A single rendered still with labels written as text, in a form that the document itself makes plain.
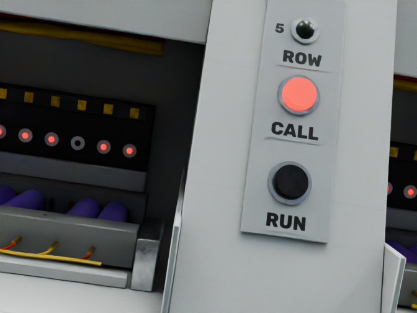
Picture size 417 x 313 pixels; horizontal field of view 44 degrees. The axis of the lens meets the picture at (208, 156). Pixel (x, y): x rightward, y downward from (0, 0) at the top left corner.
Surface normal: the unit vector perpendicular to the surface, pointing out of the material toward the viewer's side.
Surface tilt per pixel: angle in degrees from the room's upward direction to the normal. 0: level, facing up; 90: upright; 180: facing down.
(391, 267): 90
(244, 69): 90
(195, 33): 110
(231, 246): 90
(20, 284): 19
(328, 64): 90
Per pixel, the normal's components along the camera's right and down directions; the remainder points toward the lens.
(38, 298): 0.15, -0.98
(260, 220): 0.07, -0.22
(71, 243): 0.03, 0.11
